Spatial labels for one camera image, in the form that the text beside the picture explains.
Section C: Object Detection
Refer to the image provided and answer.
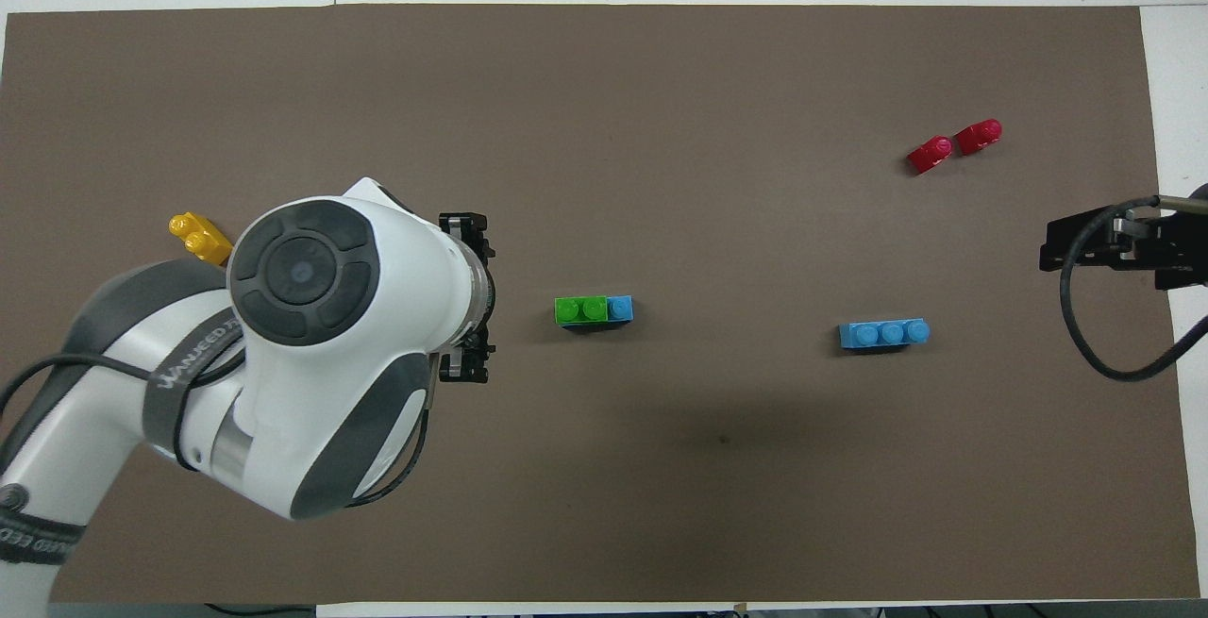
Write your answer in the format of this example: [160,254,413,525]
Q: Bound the red one-stud toy block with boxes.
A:
[907,135,954,175]
[954,119,1003,157]

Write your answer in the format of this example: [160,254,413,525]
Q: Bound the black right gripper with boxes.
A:
[1040,182,1208,292]

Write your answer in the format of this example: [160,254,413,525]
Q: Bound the yellow two-stud toy block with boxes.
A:
[168,211,235,267]

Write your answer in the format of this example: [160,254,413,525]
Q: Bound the green two-stud toy block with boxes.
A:
[554,295,610,328]

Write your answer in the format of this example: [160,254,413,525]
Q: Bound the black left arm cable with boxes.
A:
[0,352,157,416]

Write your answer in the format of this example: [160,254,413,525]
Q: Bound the brown table mat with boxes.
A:
[0,3,1201,606]

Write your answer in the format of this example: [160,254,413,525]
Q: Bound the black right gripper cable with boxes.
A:
[1059,195,1208,383]

